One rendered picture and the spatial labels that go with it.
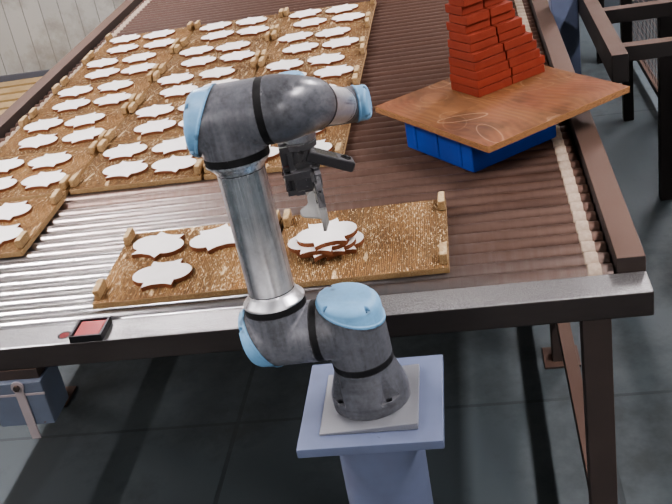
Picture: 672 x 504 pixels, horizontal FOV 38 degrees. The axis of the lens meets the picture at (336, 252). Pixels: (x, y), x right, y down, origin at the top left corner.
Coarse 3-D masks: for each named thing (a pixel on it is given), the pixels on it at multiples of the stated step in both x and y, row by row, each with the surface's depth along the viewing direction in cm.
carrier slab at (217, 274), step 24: (120, 264) 242; (144, 264) 239; (192, 264) 235; (216, 264) 233; (240, 264) 231; (120, 288) 230; (168, 288) 227; (192, 288) 225; (216, 288) 223; (240, 288) 221
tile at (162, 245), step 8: (160, 232) 252; (144, 240) 249; (152, 240) 248; (160, 240) 247; (168, 240) 247; (176, 240) 246; (136, 248) 245; (144, 248) 245; (152, 248) 244; (160, 248) 243; (168, 248) 242; (176, 248) 242; (136, 256) 243; (144, 256) 243; (152, 256) 240; (160, 256) 241
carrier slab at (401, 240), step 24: (336, 216) 246; (360, 216) 243; (384, 216) 241; (408, 216) 239; (432, 216) 237; (288, 240) 238; (384, 240) 230; (408, 240) 228; (432, 240) 226; (312, 264) 225; (336, 264) 224; (360, 264) 222; (384, 264) 220; (408, 264) 218; (432, 264) 216
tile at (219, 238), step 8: (200, 232) 248; (208, 232) 247; (216, 232) 246; (224, 232) 245; (192, 240) 244; (200, 240) 244; (208, 240) 243; (216, 240) 242; (224, 240) 241; (232, 240) 241; (192, 248) 242; (200, 248) 240; (208, 248) 239; (216, 248) 239
